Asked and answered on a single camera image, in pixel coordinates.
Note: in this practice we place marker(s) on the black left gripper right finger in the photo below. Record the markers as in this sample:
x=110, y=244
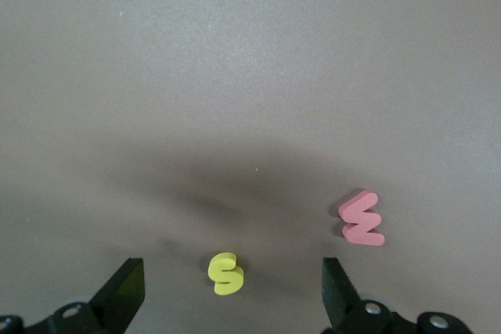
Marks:
x=344, y=302

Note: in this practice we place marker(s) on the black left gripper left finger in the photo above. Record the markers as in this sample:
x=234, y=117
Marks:
x=117, y=299

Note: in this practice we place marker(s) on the yellow letter s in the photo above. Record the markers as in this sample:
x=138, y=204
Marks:
x=219, y=267

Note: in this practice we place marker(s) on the pink letter w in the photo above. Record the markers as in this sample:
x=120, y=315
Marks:
x=354, y=210

